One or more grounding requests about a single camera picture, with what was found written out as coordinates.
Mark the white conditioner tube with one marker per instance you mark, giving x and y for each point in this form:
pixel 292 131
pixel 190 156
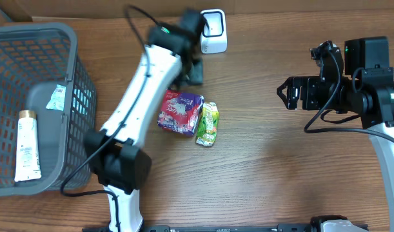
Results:
pixel 27 152

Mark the white label in basket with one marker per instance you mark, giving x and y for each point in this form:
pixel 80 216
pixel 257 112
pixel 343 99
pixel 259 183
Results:
pixel 57 99

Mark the white barcode scanner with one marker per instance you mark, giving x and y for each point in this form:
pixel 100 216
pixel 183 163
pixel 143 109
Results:
pixel 214 37

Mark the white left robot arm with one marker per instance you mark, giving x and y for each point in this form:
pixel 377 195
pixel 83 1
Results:
pixel 114 153

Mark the green tea drink carton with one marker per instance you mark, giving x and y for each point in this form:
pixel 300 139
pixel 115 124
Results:
pixel 208 125

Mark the grey plastic mesh basket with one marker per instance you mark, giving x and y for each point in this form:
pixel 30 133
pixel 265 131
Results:
pixel 34 58

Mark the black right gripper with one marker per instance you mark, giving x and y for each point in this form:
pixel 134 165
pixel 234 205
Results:
pixel 300 93

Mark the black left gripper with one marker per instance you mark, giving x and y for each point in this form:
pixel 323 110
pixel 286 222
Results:
pixel 194 75

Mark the red purple snack bag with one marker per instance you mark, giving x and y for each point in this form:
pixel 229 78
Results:
pixel 180 112

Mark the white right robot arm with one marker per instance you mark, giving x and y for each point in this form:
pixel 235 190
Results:
pixel 353 92

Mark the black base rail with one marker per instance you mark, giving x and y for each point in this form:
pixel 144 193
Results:
pixel 319 223

